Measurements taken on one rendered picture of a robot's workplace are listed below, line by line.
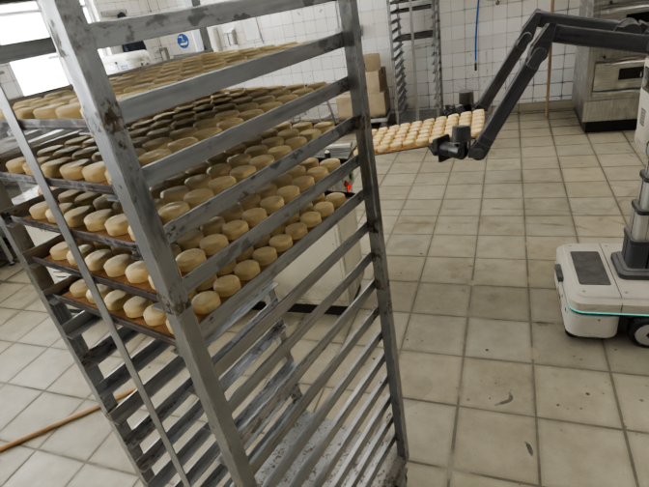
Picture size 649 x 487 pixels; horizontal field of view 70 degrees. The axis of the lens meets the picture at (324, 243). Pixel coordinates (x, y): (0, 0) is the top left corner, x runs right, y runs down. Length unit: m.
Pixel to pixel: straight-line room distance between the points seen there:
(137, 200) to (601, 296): 2.04
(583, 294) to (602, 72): 3.12
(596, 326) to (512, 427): 0.64
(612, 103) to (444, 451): 3.99
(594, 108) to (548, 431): 3.71
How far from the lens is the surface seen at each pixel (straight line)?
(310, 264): 2.46
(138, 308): 0.91
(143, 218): 0.65
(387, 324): 1.36
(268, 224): 0.87
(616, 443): 2.12
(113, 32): 0.68
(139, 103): 0.68
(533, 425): 2.10
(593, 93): 5.13
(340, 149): 2.46
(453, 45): 6.09
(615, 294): 2.38
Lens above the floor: 1.59
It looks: 28 degrees down
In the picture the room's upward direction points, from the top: 11 degrees counter-clockwise
